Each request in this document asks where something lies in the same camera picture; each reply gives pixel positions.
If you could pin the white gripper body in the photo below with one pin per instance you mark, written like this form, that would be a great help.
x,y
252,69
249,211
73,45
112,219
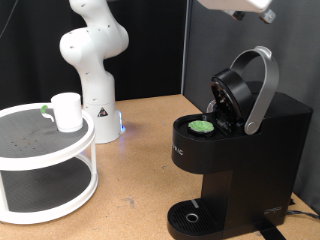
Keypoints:
x,y
233,4

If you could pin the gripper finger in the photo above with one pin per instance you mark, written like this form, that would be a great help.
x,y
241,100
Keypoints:
x,y
268,16
236,15

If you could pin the coffee pod green lid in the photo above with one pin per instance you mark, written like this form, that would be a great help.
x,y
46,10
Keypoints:
x,y
200,126

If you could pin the black Keurig coffee machine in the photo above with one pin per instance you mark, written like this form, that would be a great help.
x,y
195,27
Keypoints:
x,y
250,156

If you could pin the gray backdrop curtain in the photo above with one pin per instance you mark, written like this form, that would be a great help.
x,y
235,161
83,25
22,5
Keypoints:
x,y
300,50

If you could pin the black backdrop curtain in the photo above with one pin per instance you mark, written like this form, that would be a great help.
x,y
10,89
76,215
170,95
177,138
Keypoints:
x,y
156,50

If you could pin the black tape strip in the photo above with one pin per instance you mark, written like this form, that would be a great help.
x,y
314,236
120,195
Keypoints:
x,y
271,233

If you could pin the white two-tier turntable shelf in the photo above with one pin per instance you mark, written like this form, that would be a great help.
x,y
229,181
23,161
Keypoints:
x,y
46,162

